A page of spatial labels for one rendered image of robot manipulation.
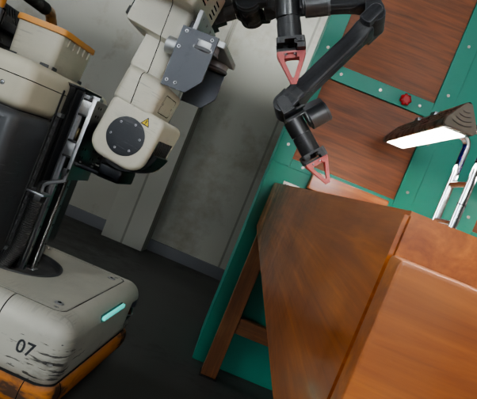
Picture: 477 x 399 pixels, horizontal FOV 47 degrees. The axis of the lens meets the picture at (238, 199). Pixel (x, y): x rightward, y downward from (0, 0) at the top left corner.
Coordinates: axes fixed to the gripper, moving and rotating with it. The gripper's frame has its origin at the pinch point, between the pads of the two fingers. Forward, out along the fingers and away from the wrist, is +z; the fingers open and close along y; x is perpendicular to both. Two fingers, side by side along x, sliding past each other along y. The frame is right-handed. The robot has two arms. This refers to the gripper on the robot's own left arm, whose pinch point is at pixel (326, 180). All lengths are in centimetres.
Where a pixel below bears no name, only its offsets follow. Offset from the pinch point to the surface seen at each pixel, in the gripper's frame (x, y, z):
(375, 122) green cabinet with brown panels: -34, 57, -7
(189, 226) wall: 70, 231, -6
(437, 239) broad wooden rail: 12, -125, -1
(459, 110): -32.8, -22.7, -0.5
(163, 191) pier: 72, 216, -35
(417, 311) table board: 16, -127, 1
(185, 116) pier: 34, 216, -72
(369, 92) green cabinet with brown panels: -38, 55, -18
